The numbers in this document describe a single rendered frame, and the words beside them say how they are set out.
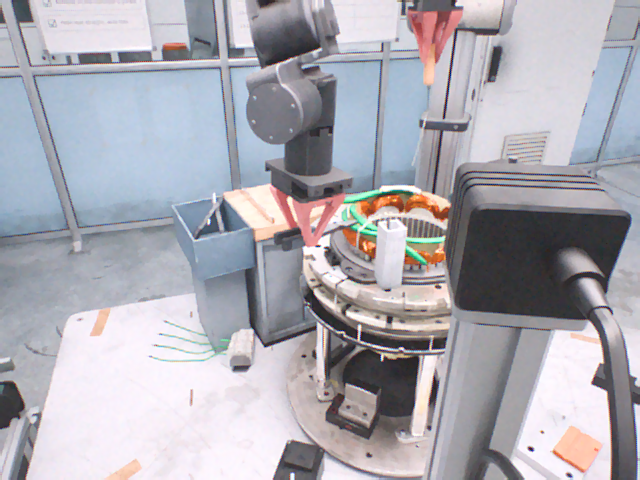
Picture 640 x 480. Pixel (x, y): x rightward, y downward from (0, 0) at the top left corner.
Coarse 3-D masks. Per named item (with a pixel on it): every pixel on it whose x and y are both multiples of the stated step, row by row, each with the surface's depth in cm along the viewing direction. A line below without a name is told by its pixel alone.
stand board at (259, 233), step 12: (228, 192) 97; (240, 192) 97; (252, 192) 97; (264, 192) 97; (240, 204) 92; (264, 204) 92; (276, 204) 92; (252, 216) 87; (276, 216) 87; (312, 216) 87; (252, 228) 83; (264, 228) 83; (276, 228) 84; (288, 228) 85
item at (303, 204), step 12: (276, 180) 55; (288, 180) 53; (288, 192) 53; (300, 192) 53; (324, 192) 54; (300, 204) 52; (312, 204) 52; (324, 204) 55; (336, 204) 55; (300, 216) 53; (324, 216) 57; (324, 228) 57; (312, 240) 57
